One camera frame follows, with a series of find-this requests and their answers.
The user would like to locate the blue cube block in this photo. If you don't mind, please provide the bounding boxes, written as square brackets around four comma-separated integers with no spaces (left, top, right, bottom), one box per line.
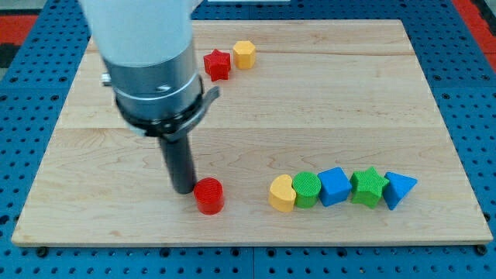
[318,167,352,207]

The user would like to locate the yellow hexagon block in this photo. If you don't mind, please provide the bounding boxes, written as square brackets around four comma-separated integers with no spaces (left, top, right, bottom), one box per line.
[232,40,256,70]

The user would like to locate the green cylinder block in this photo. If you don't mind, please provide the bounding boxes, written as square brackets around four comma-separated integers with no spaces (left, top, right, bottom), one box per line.
[292,171,322,208]

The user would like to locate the blue triangle block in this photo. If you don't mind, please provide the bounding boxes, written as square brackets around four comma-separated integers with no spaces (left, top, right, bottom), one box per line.
[383,172,418,210]

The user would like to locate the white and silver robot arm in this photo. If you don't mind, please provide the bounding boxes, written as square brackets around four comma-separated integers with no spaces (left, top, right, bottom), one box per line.
[79,0,219,141]

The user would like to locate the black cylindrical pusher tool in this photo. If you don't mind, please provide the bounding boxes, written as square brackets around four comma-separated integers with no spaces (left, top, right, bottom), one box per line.
[159,136,197,195]

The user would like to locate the green star block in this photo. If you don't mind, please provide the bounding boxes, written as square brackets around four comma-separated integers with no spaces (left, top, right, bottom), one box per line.
[350,167,390,209]

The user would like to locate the red star block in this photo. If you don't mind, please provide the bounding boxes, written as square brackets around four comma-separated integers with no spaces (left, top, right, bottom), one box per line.
[203,49,231,81]

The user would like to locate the red cylinder block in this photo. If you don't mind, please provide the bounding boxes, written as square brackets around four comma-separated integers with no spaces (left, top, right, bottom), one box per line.
[193,177,224,215]

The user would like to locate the light wooden board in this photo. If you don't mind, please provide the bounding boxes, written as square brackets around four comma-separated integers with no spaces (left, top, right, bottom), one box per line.
[12,19,493,247]

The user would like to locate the yellow heart block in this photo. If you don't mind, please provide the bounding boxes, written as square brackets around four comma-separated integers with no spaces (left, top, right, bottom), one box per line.
[268,174,297,212]

